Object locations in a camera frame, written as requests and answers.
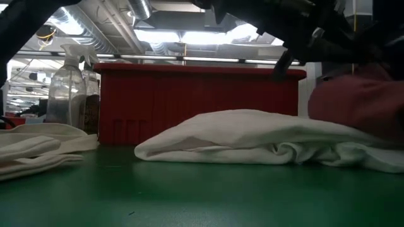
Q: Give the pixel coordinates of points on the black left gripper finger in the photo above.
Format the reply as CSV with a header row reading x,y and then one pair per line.
x,y
282,66

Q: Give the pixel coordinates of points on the maroon garment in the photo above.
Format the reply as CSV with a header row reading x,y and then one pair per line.
x,y
356,101

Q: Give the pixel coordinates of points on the white button shirt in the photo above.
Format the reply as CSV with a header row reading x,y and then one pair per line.
x,y
252,135

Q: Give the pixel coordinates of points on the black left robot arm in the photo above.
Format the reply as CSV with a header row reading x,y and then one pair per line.
x,y
19,19

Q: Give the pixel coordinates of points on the red plastic laundry bin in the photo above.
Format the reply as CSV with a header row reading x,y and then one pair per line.
x,y
189,101

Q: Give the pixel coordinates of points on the grey ceiling air unit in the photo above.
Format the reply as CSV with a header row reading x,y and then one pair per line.
x,y
214,23

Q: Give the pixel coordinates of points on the clear spray bottle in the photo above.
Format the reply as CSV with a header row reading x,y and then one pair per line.
x,y
66,94

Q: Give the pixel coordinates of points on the round black yellow fixture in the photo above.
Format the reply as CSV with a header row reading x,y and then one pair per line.
x,y
45,31

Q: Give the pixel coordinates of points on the cream folded cloth pile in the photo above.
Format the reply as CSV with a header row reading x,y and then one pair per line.
x,y
38,145

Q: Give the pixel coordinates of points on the red plastic crate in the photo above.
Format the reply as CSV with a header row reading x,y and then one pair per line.
x,y
15,121

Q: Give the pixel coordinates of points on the silver ventilation duct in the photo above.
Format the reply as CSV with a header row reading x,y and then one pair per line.
x,y
140,8

